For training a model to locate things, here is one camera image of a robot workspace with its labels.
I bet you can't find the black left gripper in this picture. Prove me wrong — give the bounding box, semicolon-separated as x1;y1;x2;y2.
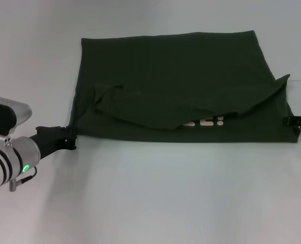
29;124;78;160

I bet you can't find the dark green t-shirt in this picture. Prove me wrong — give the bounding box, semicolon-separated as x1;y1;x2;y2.
68;30;301;143

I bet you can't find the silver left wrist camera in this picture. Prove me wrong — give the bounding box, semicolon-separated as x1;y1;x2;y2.
0;95;33;140

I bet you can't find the left gripper cable with connectors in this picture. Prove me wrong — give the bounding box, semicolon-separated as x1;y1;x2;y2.
8;166;38;193

